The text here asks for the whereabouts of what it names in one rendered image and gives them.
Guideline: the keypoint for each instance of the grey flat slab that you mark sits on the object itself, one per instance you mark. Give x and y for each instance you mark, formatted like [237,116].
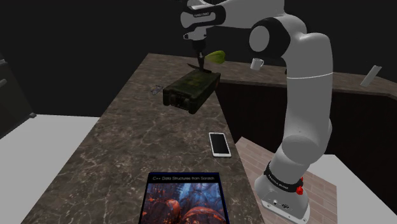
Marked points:
[371,76]

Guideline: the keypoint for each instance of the blue and orange book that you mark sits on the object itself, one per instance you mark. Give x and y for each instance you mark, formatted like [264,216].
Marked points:
[184,201]

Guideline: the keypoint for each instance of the white mug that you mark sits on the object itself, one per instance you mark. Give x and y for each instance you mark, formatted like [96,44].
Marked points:
[256,64]

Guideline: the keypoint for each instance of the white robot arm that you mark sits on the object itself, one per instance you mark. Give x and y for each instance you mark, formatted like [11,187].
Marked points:
[305,93]

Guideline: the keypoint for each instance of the dark green box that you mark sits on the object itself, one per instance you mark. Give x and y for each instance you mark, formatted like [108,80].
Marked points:
[192,88]

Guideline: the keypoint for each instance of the dark cabinet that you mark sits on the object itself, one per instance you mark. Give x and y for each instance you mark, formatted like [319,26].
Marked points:
[12,99]

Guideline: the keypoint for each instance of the white smartphone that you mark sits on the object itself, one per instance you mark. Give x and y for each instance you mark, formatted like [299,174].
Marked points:
[219,144]

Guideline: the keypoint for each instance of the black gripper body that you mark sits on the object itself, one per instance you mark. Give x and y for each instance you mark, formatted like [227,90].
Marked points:
[199,48]

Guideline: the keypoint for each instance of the green leafy vegetable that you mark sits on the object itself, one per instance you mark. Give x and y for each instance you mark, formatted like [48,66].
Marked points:
[216,57]

